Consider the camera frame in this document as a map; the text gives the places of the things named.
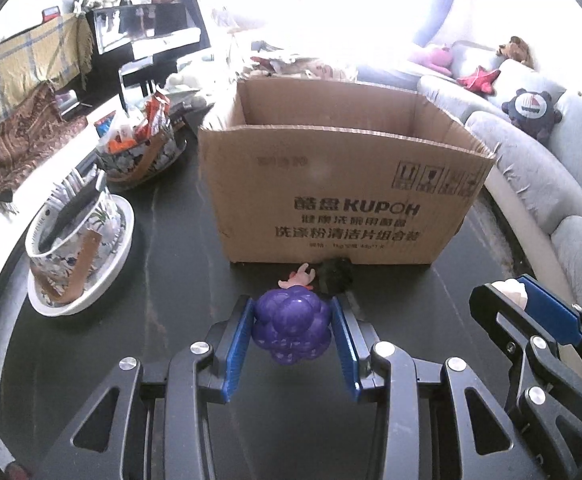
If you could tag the white plush toy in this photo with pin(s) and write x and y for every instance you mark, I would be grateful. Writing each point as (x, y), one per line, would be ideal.
(186, 80)

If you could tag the black piano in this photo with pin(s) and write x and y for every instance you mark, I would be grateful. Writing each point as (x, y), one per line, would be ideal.
(141, 25)

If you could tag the white floral basket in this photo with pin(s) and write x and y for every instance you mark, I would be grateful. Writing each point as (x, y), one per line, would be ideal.
(71, 260)

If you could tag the red desk clock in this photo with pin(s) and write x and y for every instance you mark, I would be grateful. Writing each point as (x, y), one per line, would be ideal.
(51, 12)

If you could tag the grey sofa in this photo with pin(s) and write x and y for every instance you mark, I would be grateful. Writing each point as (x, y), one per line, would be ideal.
(531, 175)

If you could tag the brown patterned blanket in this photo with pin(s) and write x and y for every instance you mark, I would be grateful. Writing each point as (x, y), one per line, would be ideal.
(26, 130)

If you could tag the black remote control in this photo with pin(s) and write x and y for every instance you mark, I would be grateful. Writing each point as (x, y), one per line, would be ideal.
(78, 205)

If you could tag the red star plush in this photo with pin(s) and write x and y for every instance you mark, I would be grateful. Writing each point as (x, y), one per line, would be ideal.
(478, 80)

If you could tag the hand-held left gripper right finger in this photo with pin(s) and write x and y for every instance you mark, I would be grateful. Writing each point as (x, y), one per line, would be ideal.
(346, 355)

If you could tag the bunch of pens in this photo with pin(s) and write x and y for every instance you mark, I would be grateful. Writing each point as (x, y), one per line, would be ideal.
(71, 185)

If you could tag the pink plush toy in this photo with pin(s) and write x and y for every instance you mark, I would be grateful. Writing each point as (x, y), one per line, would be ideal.
(438, 57)

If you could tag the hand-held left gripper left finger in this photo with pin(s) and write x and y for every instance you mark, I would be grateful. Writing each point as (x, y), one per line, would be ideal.
(236, 355)

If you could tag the pink rabbit toy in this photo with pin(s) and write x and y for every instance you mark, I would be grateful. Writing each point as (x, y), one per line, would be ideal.
(298, 277)

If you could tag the black fuzzy toy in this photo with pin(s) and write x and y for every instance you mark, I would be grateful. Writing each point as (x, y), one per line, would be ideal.
(336, 275)

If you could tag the purple curtain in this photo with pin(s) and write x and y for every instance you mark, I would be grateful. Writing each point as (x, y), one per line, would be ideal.
(438, 5)

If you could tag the purple grape toy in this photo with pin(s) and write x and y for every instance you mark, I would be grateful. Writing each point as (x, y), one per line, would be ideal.
(291, 325)

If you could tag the white round tray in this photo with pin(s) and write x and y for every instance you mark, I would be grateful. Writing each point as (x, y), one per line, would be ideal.
(111, 270)

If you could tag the brown plush animal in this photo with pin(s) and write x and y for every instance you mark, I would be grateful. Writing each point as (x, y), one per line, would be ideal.
(516, 50)

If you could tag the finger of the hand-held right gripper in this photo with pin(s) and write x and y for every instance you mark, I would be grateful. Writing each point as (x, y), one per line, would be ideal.
(553, 312)
(521, 360)

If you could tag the blue packet box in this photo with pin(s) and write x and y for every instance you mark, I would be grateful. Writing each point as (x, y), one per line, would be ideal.
(105, 126)

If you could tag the cream cone toy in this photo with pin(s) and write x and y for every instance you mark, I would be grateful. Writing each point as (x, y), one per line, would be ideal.
(513, 292)

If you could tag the red snack packets bundle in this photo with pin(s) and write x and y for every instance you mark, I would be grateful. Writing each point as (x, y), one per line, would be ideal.
(158, 110)

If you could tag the brown cardboard box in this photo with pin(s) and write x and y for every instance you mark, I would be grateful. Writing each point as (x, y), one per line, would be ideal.
(346, 185)

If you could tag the dark floral basket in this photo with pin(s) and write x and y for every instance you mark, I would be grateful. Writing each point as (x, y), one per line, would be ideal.
(141, 157)

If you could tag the dark round ship cushion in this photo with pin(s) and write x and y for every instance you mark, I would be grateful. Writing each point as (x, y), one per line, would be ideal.
(531, 112)

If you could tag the yellow plaid blanket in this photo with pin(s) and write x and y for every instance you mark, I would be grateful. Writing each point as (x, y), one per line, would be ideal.
(21, 60)

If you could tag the black piano bench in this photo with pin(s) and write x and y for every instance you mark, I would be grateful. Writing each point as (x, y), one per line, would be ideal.
(146, 67)

